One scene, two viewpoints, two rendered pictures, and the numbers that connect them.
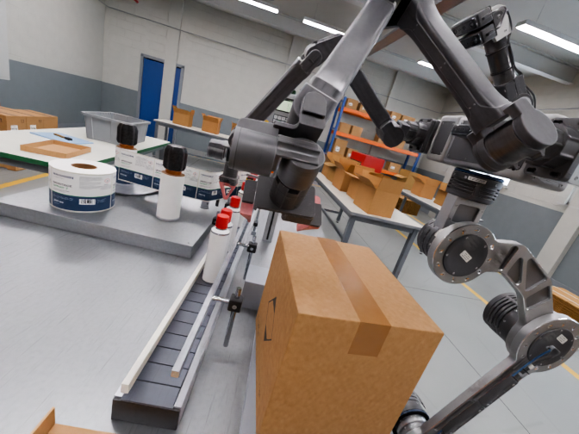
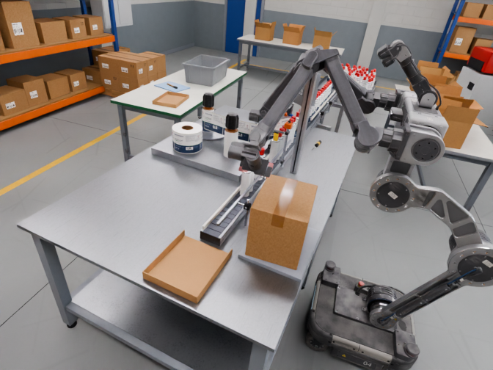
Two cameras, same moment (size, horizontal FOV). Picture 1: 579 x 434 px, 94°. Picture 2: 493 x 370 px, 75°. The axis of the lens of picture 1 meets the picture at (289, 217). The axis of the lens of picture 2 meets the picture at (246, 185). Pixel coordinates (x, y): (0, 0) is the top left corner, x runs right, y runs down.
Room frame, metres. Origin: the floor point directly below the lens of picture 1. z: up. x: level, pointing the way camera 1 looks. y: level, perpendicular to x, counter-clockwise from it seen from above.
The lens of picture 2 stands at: (-0.64, -0.49, 1.91)
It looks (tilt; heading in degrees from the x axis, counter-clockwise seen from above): 33 degrees down; 26
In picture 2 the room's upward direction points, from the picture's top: 6 degrees clockwise
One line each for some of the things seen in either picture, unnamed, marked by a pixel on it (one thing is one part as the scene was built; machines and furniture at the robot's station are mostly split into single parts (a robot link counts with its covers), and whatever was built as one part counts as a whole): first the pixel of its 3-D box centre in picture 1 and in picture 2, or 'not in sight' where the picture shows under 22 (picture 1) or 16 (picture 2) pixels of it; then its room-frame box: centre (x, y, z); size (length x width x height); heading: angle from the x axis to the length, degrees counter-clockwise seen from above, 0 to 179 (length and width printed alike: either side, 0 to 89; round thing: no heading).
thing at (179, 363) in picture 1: (237, 238); (262, 173); (0.85, 0.15, 0.96); 1.07 x 0.01 x 0.01; 5
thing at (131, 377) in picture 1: (213, 246); (249, 176); (0.84, 0.23, 0.91); 1.07 x 0.01 x 0.02; 5
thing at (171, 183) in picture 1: (171, 182); (231, 135); (1.03, 0.49, 1.03); 0.09 x 0.09 x 0.30
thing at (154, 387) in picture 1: (236, 230); (271, 164); (1.13, 0.22, 0.86); 1.65 x 0.08 x 0.04; 5
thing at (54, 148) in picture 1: (59, 148); (171, 99); (1.77, 1.63, 0.82); 0.34 x 0.24 x 0.04; 17
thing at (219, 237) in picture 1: (216, 249); (246, 179); (0.69, 0.17, 0.98); 0.05 x 0.05 x 0.20
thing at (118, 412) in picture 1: (235, 232); (271, 165); (1.13, 0.22, 0.85); 1.65 x 0.11 x 0.05; 5
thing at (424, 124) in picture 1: (414, 133); (387, 101); (1.09, -0.36, 1.45); 0.09 x 0.08 x 0.12; 11
